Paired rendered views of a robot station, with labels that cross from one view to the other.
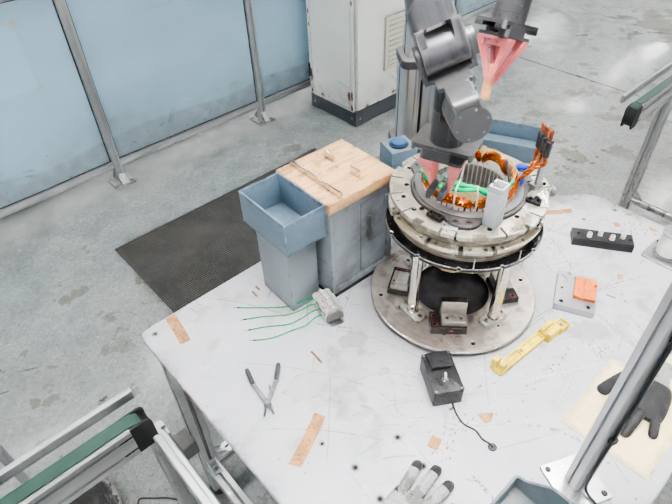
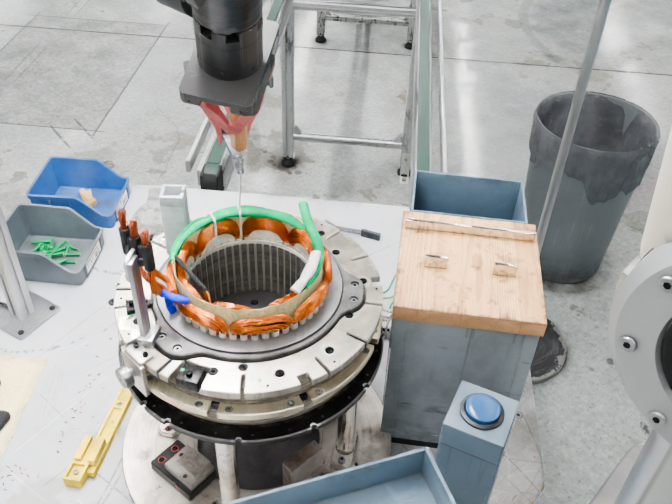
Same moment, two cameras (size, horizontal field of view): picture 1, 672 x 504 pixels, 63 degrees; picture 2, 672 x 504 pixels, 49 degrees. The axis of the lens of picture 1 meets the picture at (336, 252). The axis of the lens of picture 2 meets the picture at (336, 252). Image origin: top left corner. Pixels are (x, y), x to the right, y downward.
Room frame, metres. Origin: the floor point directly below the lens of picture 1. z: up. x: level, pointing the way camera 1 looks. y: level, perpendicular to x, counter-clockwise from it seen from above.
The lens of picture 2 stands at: (1.44, -0.66, 1.71)
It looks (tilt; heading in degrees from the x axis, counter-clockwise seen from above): 40 degrees down; 135
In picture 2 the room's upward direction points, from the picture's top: 3 degrees clockwise
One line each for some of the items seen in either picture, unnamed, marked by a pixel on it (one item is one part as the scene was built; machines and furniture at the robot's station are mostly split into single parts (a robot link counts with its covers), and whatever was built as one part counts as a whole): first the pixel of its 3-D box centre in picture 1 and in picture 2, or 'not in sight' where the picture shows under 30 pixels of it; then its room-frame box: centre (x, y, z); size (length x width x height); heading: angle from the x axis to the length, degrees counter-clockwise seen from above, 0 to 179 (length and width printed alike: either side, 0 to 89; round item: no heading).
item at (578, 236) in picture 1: (601, 239); not in sight; (1.07, -0.70, 0.79); 0.15 x 0.05 x 0.02; 74
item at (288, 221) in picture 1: (286, 247); (455, 266); (0.94, 0.11, 0.92); 0.17 x 0.11 x 0.28; 39
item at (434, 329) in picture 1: (447, 322); not in sight; (0.79, -0.24, 0.81); 0.08 x 0.05 x 0.02; 85
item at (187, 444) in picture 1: (185, 444); not in sight; (0.79, 0.44, 0.33); 0.06 x 0.04 x 0.06; 41
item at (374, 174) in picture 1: (336, 174); (468, 268); (1.04, -0.01, 1.05); 0.20 x 0.19 x 0.02; 129
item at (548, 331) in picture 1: (531, 342); (109, 417); (0.74, -0.42, 0.80); 0.22 x 0.04 x 0.03; 125
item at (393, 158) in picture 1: (396, 185); (465, 475); (1.19, -0.17, 0.91); 0.07 x 0.07 x 0.25; 21
